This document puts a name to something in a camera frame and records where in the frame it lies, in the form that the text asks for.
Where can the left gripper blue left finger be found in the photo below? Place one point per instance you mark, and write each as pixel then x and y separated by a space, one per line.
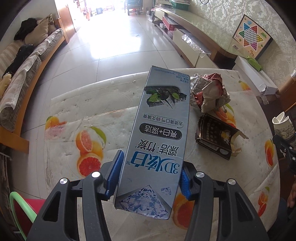
pixel 97 187

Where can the wooden sofa with striped cover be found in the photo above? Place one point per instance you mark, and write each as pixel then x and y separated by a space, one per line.
pixel 17 95

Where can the white cardboard box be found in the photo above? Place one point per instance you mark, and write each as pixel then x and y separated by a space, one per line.
pixel 258 81

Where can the black clothes on sofa back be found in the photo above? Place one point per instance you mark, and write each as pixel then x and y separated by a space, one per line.
pixel 27 26

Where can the long tv cabinet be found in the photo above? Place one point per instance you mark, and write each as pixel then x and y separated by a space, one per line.
pixel 216 40

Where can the cream plush toy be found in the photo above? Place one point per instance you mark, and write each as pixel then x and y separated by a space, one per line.
pixel 5 82

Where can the beige pillow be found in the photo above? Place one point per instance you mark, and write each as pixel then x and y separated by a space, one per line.
pixel 39 34

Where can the dark brown box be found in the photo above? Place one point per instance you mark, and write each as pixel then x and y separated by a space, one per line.
pixel 218 136

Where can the red paper bag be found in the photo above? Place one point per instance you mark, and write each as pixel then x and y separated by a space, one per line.
pixel 208 92

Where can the paper cups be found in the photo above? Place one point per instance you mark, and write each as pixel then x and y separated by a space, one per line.
pixel 284 128

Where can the person's right hand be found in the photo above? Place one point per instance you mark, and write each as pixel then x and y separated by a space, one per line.
pixel 292 196

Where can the chinese checkers board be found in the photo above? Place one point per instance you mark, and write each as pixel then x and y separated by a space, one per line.
pixel 252 39

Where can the green packet on box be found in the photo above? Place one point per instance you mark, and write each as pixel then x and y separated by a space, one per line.
pixel 254 63

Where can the green box on cabinet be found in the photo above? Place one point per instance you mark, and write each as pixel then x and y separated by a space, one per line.
pixel 181 4

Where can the wooden chair with clothes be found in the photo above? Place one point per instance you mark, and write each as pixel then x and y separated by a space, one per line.
pixel 134 6

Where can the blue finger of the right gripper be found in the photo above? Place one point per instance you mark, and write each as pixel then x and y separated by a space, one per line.
pixel 287 150

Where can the black clothes on sofa seat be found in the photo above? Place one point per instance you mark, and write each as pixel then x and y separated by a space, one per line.
pixel 22 54

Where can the red bin with green rim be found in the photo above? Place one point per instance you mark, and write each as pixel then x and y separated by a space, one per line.
pixel 25 211

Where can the grey toothpaste box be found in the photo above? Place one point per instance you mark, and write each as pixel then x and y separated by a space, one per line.
pixel 154 157

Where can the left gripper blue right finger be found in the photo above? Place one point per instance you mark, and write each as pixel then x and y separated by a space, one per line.
pixel 198 187

